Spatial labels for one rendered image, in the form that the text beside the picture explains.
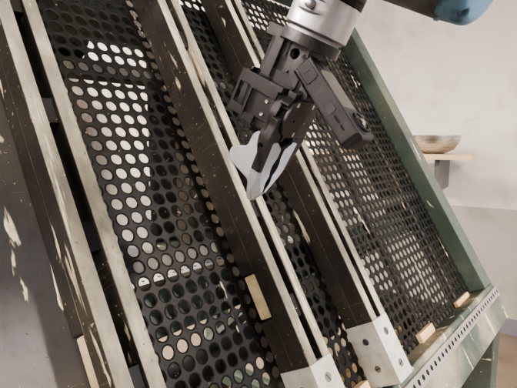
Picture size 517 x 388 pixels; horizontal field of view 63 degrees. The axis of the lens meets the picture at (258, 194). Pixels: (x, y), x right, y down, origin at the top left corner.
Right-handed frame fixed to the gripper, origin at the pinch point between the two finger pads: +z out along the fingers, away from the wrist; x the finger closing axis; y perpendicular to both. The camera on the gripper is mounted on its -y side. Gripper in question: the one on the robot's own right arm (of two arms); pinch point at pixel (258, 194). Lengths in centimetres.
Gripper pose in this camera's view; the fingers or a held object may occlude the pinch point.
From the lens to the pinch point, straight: 55.2
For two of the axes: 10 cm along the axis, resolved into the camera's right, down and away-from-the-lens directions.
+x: -5.3, 1.1, -8.4
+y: -7.5, -5.2, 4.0
